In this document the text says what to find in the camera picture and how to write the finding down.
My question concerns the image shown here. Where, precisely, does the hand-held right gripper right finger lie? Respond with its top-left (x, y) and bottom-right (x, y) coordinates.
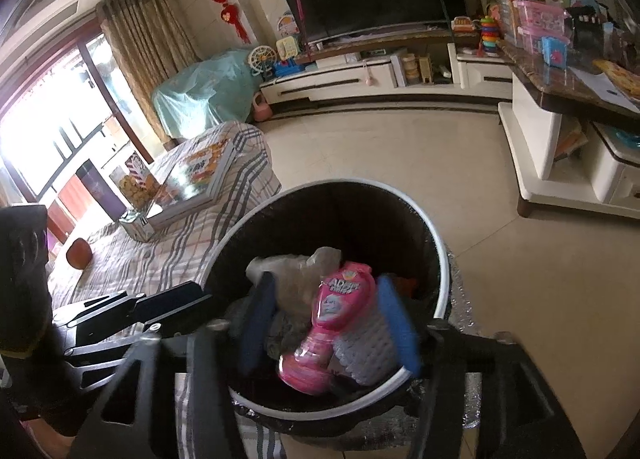
top-left (376, 274), bottom-right (588, 459)

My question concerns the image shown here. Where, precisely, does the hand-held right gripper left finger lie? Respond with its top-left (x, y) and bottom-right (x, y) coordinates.
top-left (65, 271), bottom-right (279, 459)

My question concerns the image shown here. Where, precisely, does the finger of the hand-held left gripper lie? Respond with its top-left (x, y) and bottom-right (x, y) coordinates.
top-left (65, 331), bottom-right (161, 387)
top-left (52, 280), bottom-right (216, 327)

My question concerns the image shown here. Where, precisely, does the white foam net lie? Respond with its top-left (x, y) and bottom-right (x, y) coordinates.
top-left (332, 309), bottom-right (401, 387)

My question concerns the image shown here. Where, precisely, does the white plastic bag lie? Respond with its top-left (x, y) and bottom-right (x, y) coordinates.
top-left (247, 246), bottom-right (342, 315)

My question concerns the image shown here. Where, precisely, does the pink plastic bottle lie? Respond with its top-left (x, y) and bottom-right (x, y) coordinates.
top-left (277, 261), bottom-right (386, 396)

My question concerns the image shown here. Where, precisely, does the black trash bin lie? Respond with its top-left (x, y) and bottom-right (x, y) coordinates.
top-left (202, 180), bottom-right (453, 440)

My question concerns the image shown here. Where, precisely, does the person's left hand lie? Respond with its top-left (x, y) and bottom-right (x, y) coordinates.
top-left (20, 416), bottom-right (76, 459)

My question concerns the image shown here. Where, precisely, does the red apple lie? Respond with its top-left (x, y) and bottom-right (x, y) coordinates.
top-left (66, 238), bottom-right (93, 270)

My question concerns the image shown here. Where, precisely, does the red and white carton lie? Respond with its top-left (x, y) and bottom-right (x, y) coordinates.
top-left (119, 209), bottom-right (166, 243)

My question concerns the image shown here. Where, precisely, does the red hanging cloth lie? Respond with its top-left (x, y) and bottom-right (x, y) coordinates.
top-left (57, 174), bottom-right (83, 220)

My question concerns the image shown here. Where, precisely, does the purple water bottle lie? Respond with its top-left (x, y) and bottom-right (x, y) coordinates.
top-left (75, 159), bottom-right (126, 220)

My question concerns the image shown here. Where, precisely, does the clear cookie jar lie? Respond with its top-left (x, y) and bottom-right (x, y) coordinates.
top-left (117, 152), bottom-right (161, 210)

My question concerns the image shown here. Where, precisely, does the orange puzzle box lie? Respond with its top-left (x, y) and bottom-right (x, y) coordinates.
top-left (150, 132), bottom-right (237, 226)

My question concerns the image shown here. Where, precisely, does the teal covered furniture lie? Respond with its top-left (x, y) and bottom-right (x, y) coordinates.
top-left (151, 49), bottom-right (266, 140)

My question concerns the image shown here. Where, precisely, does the sliding glass door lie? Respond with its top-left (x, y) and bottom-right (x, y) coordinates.
top-left (0, 22), bottom-right (156, 220)

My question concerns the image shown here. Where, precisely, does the pink toy kettle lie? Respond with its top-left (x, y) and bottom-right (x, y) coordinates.
top-left (251, 92), bottom-right (273, 122)

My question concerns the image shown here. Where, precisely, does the marble-top side cabinet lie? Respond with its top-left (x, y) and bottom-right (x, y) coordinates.
top-left (497, 39), bottom-right (640, 220)

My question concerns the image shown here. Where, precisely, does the beige curtain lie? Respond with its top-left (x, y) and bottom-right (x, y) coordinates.
top-left (96, 0), bottom-right (198, 150)

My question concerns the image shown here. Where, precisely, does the white TV cabinet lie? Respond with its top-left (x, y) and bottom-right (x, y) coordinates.
top-left (258, 29), bottom-right (516, 115)

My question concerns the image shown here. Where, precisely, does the toy ferris wheel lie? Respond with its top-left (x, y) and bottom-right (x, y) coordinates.
top-left (247, 46), bottom-right (277, 80)

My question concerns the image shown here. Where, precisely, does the blue toy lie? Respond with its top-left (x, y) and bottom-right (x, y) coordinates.
top-left (272, 59), bottom-right (304, 79)

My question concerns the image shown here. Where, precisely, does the pastel toy house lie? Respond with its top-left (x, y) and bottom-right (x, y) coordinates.
top-left (276, 12), bottom-right (301, 40)

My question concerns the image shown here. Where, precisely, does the blue toy case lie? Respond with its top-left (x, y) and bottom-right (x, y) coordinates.
top-left (541, 36), bottom-right (571, 70)

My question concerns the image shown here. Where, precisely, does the yellow patterned board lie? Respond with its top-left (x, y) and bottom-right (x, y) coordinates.
top-left (592, 59), bottom-right (640, 100)

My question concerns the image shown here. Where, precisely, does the pink plastic storage box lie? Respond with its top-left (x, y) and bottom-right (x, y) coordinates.
top-left (512, 0), bottom-right (571, 52)

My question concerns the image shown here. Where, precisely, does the black bag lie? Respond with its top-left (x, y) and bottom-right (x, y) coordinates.
top-left (570, 6), bottom-right (613, 47)

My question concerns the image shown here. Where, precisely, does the rainbow stacking ring toy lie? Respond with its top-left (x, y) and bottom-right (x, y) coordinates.
top-left (479, 15), bottom-right (501, 54)

